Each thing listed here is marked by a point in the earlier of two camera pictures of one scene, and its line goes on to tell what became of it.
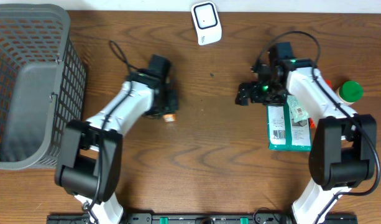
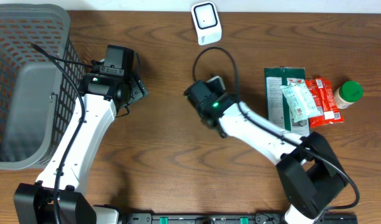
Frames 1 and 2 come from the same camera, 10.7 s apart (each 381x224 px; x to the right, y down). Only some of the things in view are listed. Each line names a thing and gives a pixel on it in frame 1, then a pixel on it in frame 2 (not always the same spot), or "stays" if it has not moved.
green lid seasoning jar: (350, 91) stays
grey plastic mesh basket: (38, 84) stays
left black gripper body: (168, 104) to (138, 89)
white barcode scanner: (207, 22) stays
